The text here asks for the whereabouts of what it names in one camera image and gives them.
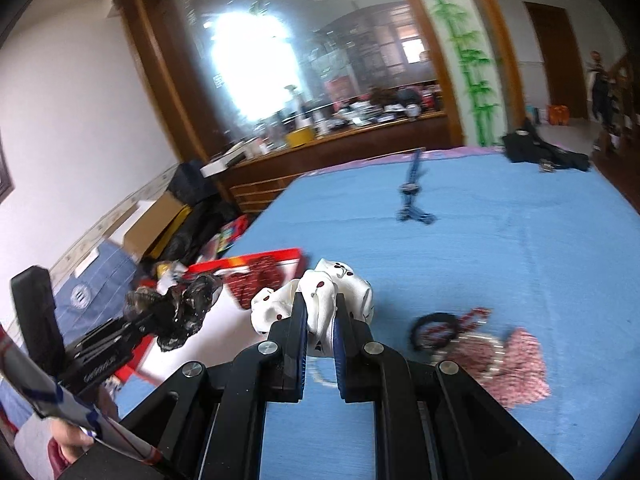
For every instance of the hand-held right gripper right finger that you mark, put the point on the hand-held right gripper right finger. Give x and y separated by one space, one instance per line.
340 360

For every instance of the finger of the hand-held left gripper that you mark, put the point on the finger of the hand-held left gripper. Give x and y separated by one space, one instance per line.
142 319

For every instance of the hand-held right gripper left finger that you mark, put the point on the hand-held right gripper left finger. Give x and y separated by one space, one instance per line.
300 345

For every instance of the dark sheer scrunchie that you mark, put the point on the dark sheer scrunchie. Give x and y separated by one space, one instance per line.
190 305

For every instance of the white dotted scrunchie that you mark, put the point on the white dotted scrunchie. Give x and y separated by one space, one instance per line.
320 285

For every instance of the red plaid scrunchie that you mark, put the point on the red plaid scrunchie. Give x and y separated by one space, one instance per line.
522 370

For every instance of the person's left forearm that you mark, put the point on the person's left forearm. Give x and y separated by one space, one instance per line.
30 385

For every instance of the person's left hand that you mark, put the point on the person's left hand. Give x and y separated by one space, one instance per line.
72 440

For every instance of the red box lid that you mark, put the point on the red box lid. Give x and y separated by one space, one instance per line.
135 360

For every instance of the blue plaid cloth with emblem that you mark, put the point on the blue plaid cloth with emblem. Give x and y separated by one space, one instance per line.
95 285

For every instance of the cardboard box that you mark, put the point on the cardboard box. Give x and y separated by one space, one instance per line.
150 225

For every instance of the black plastic bag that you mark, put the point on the black plastic bag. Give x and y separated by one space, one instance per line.
195 220

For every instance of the blue blanket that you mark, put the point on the blue blanket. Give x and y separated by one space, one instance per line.
450 260

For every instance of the flat white box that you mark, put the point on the flat white box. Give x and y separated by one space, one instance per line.
225 160

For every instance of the wooden counter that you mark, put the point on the wooden counter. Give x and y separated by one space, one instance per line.
320 155

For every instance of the wooden glass partition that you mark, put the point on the wooden glass partition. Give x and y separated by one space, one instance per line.
150 70

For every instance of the orange bag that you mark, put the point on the orange bag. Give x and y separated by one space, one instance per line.
558 115

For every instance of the brown wooden door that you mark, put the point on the brown wooden door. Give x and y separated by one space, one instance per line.
555 60

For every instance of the dark hanging jacket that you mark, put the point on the dark hanging jacket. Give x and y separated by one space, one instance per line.
600 90

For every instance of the wooden stair railing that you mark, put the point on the wooden stair railing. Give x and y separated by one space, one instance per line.
627 90

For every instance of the wooden picture frame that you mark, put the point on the wooden picture frame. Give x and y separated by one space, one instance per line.
4 170

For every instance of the green bamboo wall decal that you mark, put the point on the green bamboo wall decal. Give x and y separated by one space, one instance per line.
475 60

